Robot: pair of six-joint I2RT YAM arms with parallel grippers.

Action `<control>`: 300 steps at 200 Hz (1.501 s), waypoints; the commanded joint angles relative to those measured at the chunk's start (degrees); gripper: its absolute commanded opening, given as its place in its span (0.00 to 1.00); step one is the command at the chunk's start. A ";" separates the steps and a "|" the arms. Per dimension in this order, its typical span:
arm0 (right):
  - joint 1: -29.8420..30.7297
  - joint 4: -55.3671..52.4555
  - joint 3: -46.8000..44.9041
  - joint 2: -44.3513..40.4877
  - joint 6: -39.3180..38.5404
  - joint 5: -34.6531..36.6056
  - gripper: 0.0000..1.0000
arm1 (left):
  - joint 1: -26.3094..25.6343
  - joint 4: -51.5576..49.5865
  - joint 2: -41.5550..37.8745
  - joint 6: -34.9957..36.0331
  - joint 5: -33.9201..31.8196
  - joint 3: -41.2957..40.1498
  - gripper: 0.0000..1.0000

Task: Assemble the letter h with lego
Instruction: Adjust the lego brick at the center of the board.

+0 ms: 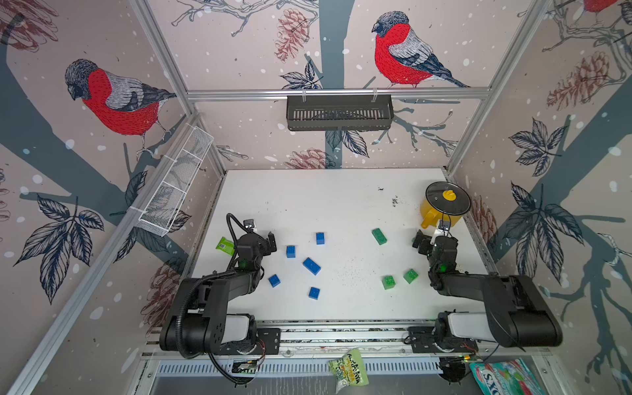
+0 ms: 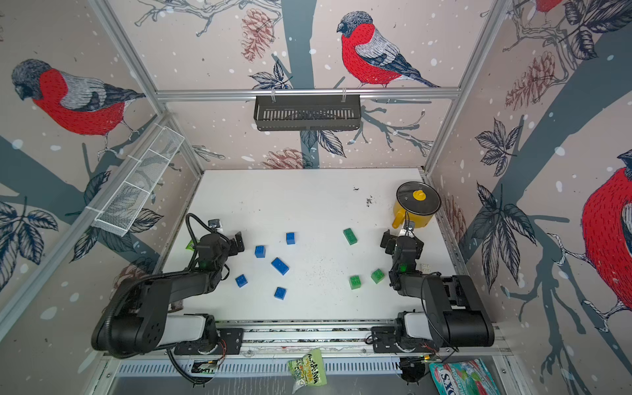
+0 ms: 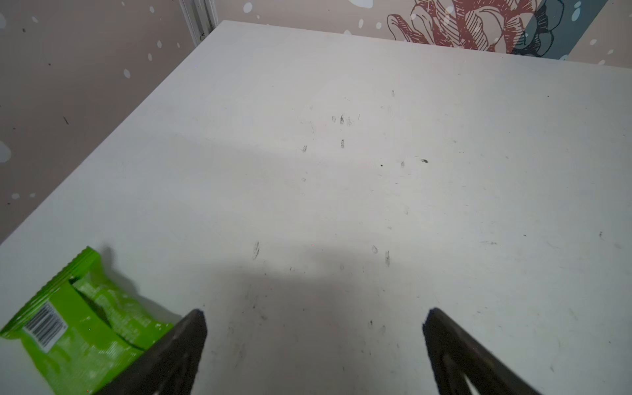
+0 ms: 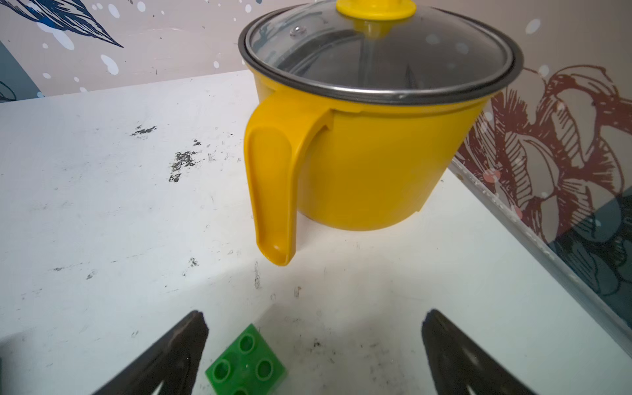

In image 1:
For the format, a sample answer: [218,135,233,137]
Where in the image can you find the long blue lego brick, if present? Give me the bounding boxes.
[303,258,322,276]

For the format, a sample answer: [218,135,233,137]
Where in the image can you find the white wire mesh basket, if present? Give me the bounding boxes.
[136,126,213,237]

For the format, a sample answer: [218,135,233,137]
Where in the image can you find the colourful wipes pack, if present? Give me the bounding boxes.
[470,359,546,395]

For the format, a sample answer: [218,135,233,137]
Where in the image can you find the blue lego brick bottom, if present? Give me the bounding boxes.
[309,287,320,300]

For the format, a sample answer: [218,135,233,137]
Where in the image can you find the long green lego brick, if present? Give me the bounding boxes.
[371,228,388,245]

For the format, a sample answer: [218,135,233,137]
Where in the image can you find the black wire shelf basket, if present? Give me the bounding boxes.
[286,95,394,132]

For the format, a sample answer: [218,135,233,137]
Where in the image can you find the green lego brick lower left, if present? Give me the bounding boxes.
[382,276,396,290]

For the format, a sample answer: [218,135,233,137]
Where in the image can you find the green snack bag front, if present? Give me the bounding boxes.
[328,349,370,394]

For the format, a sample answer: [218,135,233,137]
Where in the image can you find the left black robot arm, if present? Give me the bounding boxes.
[159,232,277,359]

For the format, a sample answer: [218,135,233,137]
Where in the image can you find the green snack packet on table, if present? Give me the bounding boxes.
[216,237,235,256]

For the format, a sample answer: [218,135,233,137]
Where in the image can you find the green lego brick lower right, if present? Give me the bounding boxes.
[403,269,419,284]

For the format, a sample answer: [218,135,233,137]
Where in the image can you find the yellow pot with glass lid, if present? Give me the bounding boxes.
[420,181,472,229]

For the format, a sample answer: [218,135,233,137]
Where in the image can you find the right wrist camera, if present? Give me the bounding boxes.
[435,219,452,236]

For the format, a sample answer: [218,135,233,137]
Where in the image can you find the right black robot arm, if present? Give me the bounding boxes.
[412,231,563,348]

